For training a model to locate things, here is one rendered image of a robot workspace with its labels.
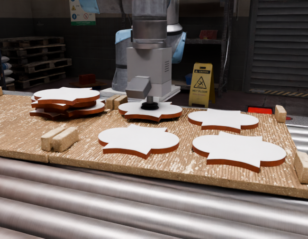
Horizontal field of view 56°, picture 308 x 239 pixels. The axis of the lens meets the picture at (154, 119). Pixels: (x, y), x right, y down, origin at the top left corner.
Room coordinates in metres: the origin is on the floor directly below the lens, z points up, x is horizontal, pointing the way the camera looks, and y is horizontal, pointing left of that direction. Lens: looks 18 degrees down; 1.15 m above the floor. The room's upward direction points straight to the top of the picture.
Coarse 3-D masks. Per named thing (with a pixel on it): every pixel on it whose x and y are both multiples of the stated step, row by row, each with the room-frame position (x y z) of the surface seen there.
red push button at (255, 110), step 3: (249, 108) 0.76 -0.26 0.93; (252, 108) 0.76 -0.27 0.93; (255, 108) 0.76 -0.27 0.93; (258, 108) 0.76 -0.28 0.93; (261, 108) 0.76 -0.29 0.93; (249, 111) 0.73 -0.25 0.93; (252, 111) 0.73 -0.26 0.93; (255, 111) 0.73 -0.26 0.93; (258, 111) 0.73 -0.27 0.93; (261, 111) 0.73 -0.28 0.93; (264, 111) 0.73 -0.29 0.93; (267, 111) 0.73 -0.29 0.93; (270, 111) 0.73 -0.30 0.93
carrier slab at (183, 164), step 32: (96, 128) 0.58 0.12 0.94; (192, 128) 0.58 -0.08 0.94; (256, 128) 0.58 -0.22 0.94; (64, 160) 0.44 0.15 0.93; (96, 160) 0.43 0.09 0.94; (128, 160) 0.43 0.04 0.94; (160, 160) 0.43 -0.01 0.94; (192, 160) 0.43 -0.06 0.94; (288, 160) 0.43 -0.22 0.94; (288, 192) 0.35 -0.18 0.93
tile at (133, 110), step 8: (128, 104) 0.69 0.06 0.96; (136, 104) 0.69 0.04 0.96; (160, 104) 0.69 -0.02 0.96; (168, 104) 0.69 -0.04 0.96; (120, 112) 0.65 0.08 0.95; (128, 112) 0.63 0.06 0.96; (136, 112) 0.63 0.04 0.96; (144, 112) 0.63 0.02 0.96; (152, 112) 0.63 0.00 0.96; (160, 112) 0.63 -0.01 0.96; (168, 112) 0.63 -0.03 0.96; (176, 112) 0.63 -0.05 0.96
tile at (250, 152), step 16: (192, 144) 0.47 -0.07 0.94; (208, 144) 0.47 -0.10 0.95; (224, 144) 0.47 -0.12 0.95; (240, 144) 0.47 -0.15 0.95; (256, 144) 0.47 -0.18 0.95; (272, 144) 0.47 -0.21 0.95; (208, 160) 0.41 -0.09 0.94; (224, 160) 0.41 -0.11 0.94; (240, 160) 0.41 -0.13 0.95; (256, 160) 0.41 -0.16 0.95; (272, 160) 0.41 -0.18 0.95
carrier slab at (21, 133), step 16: (0, 96) 0.86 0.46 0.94; (16, 96) 0.86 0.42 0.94; (0, 112) 0.69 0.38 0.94; (16, 112) 0.69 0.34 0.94; (0, 128) 0.58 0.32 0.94; (16, 128) 0.58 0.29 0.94; (32, 128) 0.58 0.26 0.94; (48, 128) 0.58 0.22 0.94; (80, 128) 0.58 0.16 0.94; (0, 144) 0.49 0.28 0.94; (16, 144) 0.49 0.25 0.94; (32, 144) 0.49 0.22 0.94; (32, 160) 0.46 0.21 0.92; (48, 160) 0.45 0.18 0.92
